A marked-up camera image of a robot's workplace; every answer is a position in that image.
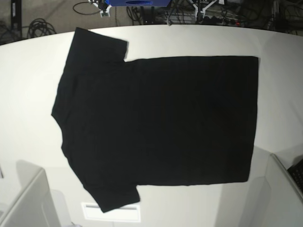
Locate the black T-shirt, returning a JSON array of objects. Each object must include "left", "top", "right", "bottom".
[{"left": 52, "top": 28, "right": 259, "bottom": 212}]

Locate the blue plastic bin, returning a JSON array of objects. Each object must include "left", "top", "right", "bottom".
[{"left": 105, "top": 0, "right": 170, "bottom": 7}]

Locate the left grey partition panel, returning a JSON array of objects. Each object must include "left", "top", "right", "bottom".
[{"left": 0, "top": 160, "right": 61, "bottom": 227}]

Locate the grey partition panel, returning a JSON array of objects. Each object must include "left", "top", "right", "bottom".
[
  {"left": 248, "top": 154, "right": 303, "bottom": 227},
  {"left": 0, "top": 160, "right": 61, "bottom": 227}
]

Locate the right grey partition panel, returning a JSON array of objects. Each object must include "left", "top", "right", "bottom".
[{"left": 248, "top": 154, "right": 303, "bottom": 227}]

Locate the black keyboard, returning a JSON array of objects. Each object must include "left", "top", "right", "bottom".
[{"left": 288, "top": 160, "right": 303, "bottom": 191}]

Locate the white table cable grommet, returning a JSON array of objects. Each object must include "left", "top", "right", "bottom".
[{"left": 81, "top": 203, "right": 141, "bottom": 223}]

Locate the coiled black cable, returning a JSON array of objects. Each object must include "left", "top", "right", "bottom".
[{"left": 27, "top": 18, "right": 57, "bottom": 38}]

